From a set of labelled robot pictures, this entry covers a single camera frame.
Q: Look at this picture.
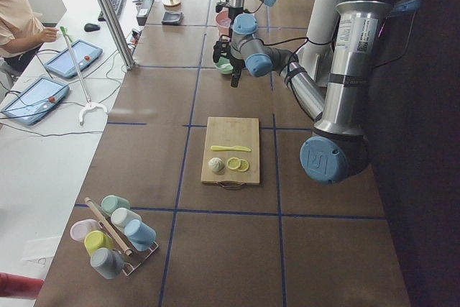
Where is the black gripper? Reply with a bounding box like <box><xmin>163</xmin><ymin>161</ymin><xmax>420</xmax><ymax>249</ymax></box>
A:
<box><xmin>212</xmin><ymin>35</ymin><xmax>244</xmax><ymax>88</ymax></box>
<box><xmin>216</xmin><ymin>0</ymin><xmax>248</xmax><ymax>19</ymax></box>

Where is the pink bowl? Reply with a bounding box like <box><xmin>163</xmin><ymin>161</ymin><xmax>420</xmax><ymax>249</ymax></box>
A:
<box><xmin>215</xmin><ymin>11</ymin><xmax>231</xmax><ymax>35</ymax></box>

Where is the green bowl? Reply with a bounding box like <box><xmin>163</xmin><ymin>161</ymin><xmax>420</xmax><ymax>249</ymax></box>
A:
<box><xmin>214</xmin><ymin>57</ymin><xmax>233</xmax><ymax>75</ymax></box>

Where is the grey folded cloth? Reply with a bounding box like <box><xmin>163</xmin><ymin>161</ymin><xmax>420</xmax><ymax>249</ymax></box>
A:
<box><xmin>161</xmin><ymin>11</ymin><xmax>183</xmax><ymax>26</ymax></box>

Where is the yellow plastic knife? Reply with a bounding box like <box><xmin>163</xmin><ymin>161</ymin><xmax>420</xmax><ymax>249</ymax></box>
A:
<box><xmin>210</xmin><ymin>145</ymin><xmax>252</xmax><ymax>152</ymax></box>

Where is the bamboo cutting board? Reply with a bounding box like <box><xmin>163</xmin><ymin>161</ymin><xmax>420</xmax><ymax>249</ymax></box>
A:
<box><xmin>201</xmin><ymin>117</ymin><xmax>261</xmax><ymax>185</ymax></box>

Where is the upper lemon slice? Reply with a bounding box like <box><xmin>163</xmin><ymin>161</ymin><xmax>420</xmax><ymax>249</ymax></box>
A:
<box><xmin>226</xmin><ymin>157</ymin><xmax>242</xmax><ymax>170</ymax></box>

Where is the lemon slice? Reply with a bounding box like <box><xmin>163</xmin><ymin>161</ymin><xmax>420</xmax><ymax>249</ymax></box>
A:
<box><xmin>237</xmin><ymin>159</ymin><xmax>249</xmax><ymax>172</ymax></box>
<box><xmin>226</xmin><ymin>157</ymin><xmax>242</xmax><ymax>170</ymax></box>

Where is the lower lemon slice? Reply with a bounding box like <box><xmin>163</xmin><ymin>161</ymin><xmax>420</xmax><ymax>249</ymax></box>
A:
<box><xmin>237</xmin><ymin>159</ymin><xmax>249</xmax><ymax>172</ymax></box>

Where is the black computer mouse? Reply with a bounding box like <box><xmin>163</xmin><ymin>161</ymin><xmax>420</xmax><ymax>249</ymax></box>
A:
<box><xmin>83</xmin><ymin>23</ymin><xmax>101</xmax><ymax>32</ymax></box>

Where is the white reacher grabber tool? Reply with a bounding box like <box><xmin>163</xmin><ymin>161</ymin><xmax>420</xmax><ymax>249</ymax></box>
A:
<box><xmin>60</xmin><ymin>26</ymin><xmax>108</xmax><ymax>126</ymax></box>

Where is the far teach pendant tablet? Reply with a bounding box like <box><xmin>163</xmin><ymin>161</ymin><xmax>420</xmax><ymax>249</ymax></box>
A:
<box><xmin>44</xmin><ymin>39</ymin><xmax>104</xmax><ymax>81</ymax></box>

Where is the teach pendant tablet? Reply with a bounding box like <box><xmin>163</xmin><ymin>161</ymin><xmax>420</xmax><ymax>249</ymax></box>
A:
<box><xmin>44</xmin><ymin>39</ymin><xmax>104</xmax><ymax>81</ymax></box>
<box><xmin>1</xmin><ymin>77</ymin><xmax>70</xmax><ymax>126</ymax></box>

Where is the mint green cup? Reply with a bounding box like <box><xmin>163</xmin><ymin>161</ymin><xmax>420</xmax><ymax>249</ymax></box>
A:
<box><xmin>101</xmin><ymin>195</ymin><xmax>131</xmax><ymax>216</ymax></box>

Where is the white cup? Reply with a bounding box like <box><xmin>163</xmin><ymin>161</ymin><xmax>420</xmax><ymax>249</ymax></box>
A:
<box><xmin>111</xmin><ymin>207</ymin><xmax>142</xmax><ymax>230</ymax></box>

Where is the blue cup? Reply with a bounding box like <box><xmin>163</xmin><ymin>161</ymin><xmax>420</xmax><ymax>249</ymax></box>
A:
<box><xmin>124</xmin><ymin>219</ymin><xmax>157</xmax><ymax>251</ymax></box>

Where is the person in beige shirt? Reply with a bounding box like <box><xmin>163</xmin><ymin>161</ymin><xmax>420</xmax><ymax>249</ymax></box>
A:
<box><xmin>1</xmin><ymin>0</ymin><xmax>58</xmax><ymax>73</ymax></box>

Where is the near teach pendant tablet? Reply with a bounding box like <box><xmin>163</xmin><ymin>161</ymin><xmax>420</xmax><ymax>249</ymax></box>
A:
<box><xmin>1</xmin><ymin>77</ymin><xmax>70</xmax><ymax>126</ymax></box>

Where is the yellow cup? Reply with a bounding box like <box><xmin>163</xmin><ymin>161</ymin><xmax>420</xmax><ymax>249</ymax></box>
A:
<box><xmin>83</xmin><ymin>230</ymin><xmax>114</xmax><ymax>256</ymax></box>

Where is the pink cup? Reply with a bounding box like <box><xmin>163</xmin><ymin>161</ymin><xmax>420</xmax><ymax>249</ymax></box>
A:
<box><xmin>70</xmin><ymin>219</ymin><xmax>100</xmax><ymax>242</ymax></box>

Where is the grey cup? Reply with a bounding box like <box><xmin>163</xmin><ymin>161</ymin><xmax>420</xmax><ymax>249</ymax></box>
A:
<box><xmin>90</xmin><ymin>247</ymin><xmax>124</xmax><ymax>280</ymax></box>

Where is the red bottle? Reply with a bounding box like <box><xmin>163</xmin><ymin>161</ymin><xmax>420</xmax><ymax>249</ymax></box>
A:
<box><xmin>1</xmin><ymin>272</ymin><xmax>44</xmax><ymax>300</ymax></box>

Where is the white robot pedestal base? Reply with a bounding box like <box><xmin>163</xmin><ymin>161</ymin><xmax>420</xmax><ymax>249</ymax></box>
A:
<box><xmin>300</xmin><ymin>0</ymin><xmax>339</xmax><ymax>87</ymax></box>

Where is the aluminium frame post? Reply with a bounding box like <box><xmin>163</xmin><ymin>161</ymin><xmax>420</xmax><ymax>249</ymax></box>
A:
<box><xmin>97</xmin><ymin>0</ymin><xmax>135</xmax><ymax>70</ymax></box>

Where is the cup rack with wooden handle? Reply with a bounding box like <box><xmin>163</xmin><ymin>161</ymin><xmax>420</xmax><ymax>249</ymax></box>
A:
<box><xmin>84</xmin><ymin>197</ymin><xmax>159</xmax><ymax>276</ymax></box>

